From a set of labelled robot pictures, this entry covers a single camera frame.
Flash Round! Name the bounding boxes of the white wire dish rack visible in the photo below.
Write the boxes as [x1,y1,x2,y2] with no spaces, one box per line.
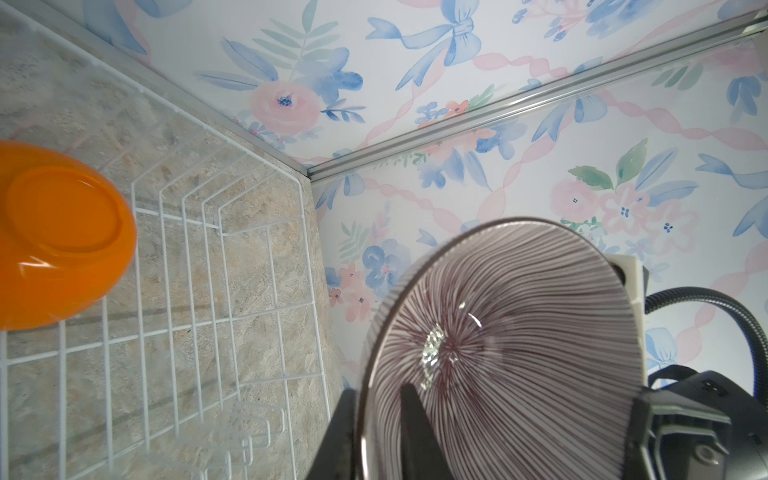
[1,2,329,479]

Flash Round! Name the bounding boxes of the striped ceramic bowl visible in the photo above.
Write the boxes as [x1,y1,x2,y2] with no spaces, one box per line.
[356,218,644,479]

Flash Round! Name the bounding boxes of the orange bowl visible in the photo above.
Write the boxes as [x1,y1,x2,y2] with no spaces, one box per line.
[1,140,137,331]

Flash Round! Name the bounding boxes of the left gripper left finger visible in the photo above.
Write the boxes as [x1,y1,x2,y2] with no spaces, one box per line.
[306,389,357,480]

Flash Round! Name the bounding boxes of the right corner aluminium post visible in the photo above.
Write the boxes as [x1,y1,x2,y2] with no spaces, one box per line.
[307,10,767,182]

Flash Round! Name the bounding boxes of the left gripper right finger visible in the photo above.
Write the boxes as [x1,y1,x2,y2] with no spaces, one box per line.
[400,384,453,480]

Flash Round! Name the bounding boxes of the black corrugated cable conduit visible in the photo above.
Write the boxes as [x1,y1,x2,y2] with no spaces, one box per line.
[644,286,768,406]

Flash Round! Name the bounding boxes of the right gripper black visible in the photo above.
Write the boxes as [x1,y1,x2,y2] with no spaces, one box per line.
[623,368,767,479]

